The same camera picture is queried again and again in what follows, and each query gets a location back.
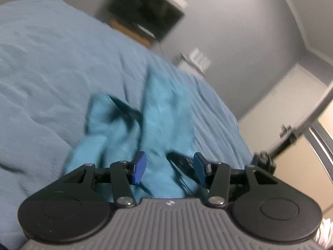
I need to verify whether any cream wardrobe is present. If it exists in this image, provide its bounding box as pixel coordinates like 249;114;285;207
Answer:
237;64;333;215

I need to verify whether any black metal stand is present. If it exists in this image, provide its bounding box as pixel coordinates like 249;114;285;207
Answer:
253;81;333;174

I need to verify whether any white box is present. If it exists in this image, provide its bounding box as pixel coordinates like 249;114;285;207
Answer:
174;53;206;78

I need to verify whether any blue bed blanket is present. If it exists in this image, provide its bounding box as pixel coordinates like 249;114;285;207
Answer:
0;0;255;250

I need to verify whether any teal jacket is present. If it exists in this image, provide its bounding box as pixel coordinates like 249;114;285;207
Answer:
64;64;209;204

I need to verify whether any wooden television shelf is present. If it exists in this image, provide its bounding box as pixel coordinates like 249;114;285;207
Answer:
109;19;153;49

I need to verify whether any black television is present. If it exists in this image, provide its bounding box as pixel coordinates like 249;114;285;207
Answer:
107;0;186;41

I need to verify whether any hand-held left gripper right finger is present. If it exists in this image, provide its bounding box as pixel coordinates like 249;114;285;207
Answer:
194;152;278;208

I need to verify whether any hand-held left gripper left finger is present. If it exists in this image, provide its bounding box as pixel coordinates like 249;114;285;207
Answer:
60;151;147;209

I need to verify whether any white router with antennas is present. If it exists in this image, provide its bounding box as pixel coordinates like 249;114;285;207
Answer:
189;47;212;71

